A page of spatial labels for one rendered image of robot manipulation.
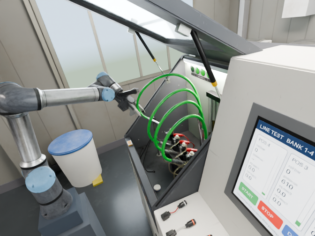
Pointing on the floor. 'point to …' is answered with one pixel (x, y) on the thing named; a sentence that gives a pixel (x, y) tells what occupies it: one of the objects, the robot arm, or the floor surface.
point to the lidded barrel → (77, 157)
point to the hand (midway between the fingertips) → (142, 112)
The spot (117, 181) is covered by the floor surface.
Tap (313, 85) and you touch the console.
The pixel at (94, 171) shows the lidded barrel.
